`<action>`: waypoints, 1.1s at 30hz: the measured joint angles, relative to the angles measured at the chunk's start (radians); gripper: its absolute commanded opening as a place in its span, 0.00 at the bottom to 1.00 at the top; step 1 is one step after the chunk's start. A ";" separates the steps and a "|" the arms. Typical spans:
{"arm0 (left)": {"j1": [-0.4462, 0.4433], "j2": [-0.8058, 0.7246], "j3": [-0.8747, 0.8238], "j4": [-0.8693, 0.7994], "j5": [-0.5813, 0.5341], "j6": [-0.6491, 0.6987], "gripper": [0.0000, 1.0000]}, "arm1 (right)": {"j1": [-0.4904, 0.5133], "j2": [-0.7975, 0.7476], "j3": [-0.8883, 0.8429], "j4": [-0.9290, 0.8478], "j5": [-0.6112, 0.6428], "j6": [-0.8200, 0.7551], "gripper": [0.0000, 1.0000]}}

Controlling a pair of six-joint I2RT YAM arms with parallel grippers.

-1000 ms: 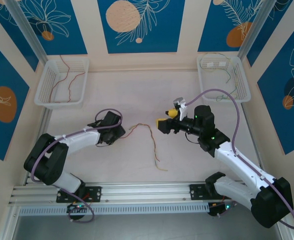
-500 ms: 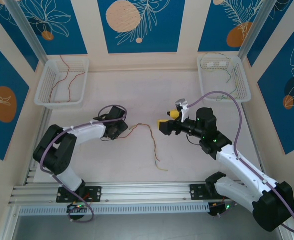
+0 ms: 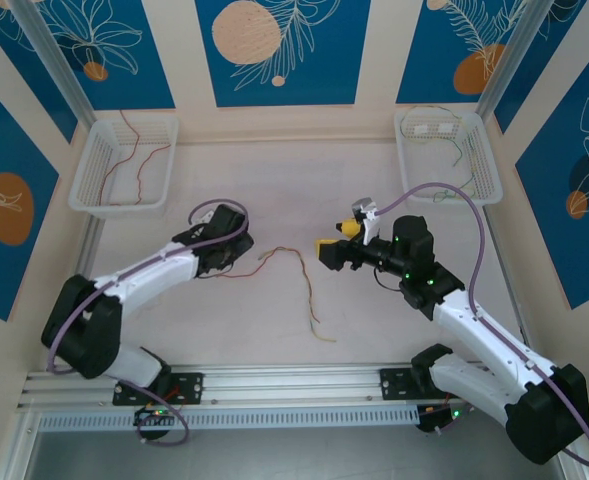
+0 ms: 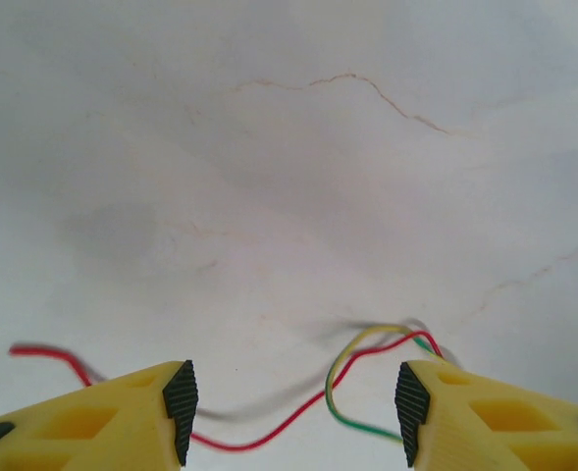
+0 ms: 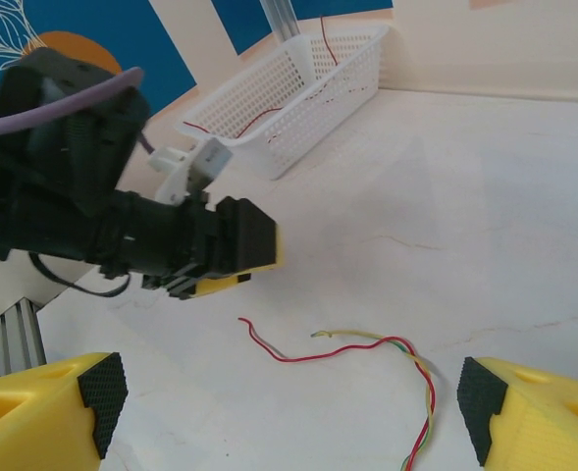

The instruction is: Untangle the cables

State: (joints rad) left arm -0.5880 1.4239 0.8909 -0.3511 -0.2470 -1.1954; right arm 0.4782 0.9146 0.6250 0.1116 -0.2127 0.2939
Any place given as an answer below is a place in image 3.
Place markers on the blue floral wall panel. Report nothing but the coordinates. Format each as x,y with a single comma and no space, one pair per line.
434,50
19,65
4,150
564,250
324,60
139,60
549,65

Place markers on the white plastic mesh basket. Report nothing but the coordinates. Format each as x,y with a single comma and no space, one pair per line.
124,190

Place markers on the aluminium side frame rail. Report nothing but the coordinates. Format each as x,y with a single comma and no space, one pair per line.
504,280
86,245

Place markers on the black mounting plate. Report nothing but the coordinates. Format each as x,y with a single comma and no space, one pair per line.
191,387
396,382

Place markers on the black controller board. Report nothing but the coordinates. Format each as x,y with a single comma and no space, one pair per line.
154,417
436,420

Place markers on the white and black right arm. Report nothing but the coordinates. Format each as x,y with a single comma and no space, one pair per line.
484,335

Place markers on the white mesh basket with labels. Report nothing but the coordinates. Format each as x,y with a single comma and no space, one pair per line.
424,165

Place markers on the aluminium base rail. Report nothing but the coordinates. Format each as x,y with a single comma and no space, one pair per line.
294,380

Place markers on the grey metal shelf plate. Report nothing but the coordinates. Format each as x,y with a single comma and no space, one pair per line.
294,455

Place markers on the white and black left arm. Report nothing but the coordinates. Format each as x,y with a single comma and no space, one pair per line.
144,275

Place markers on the aluminium corner post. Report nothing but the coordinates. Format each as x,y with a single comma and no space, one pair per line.
59,70
504,55

